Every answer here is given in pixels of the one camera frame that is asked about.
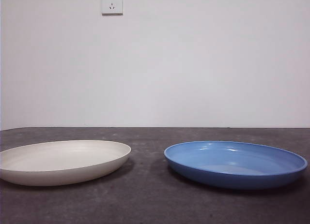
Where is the white wall power socket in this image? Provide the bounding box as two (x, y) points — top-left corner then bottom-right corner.
(101, 0), (124, 16)

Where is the blue round plate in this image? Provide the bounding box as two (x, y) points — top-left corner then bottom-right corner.
(164, 140), (308, 191)

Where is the white round plate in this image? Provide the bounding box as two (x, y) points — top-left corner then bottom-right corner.
(0, 139), (132, 187)

